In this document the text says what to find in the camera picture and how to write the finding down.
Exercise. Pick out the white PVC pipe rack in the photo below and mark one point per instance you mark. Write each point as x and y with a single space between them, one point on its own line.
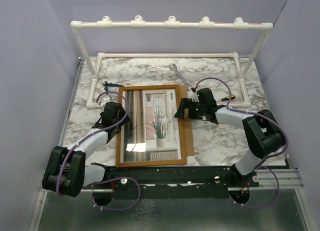
171 23

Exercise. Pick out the aluminium extrusion rail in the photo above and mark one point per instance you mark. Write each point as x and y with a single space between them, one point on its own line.
286 178

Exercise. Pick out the plant window photo print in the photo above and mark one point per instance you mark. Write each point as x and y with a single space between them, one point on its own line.
153 133

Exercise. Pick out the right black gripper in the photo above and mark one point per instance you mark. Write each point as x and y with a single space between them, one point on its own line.
186 103

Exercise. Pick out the yellow black screwdriver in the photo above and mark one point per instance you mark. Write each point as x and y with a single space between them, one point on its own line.
227 98

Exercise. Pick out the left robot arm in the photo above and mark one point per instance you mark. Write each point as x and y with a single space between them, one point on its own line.
66 172

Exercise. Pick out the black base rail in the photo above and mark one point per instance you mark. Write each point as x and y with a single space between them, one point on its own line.
173 182

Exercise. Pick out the silver open-end wrench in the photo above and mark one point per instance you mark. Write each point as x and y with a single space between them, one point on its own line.
173 67

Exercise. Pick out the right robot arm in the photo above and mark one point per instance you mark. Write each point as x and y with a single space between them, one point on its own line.
263 134

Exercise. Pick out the blue handled pliers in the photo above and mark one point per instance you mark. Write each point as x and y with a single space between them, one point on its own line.
110 84

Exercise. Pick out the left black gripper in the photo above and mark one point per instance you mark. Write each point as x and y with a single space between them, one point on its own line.
122 113

